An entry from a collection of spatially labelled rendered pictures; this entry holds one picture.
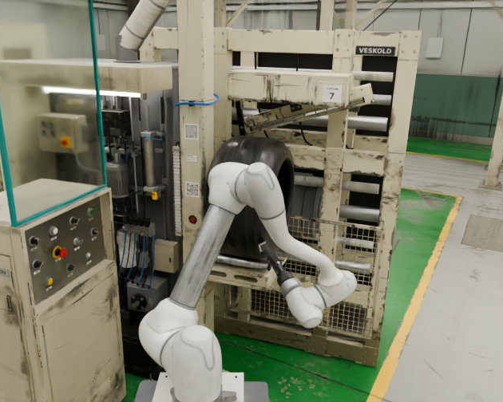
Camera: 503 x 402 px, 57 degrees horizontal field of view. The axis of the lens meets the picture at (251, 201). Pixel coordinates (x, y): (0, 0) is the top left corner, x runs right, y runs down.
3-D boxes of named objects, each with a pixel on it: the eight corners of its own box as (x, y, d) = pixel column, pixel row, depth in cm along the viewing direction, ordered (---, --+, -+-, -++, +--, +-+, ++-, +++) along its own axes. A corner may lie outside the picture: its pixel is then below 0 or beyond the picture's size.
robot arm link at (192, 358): (190, 414, 143) (189, 352, 137) (160, 384, 156) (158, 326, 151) (231, 392, 153) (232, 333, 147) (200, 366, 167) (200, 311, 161)
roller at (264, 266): (202, 261, 232) (202, 252, 231) (205, 257, 236) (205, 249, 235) (268, 273, 222) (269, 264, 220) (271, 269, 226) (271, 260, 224)
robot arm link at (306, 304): (285, 306, 193) (312, 292, 196) (303, 336, 183) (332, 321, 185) (282, 293, 185) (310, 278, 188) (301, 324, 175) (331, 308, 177)
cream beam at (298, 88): (226, 100, 238) (226, 71, 233) (243, 96, 261) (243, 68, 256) (345, 108, 220) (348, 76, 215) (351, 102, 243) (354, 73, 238)
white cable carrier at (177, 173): (175, 235, 243) (172, 146, 228) (180, 231, 248) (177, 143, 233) (183, 236, 242) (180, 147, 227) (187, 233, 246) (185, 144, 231)
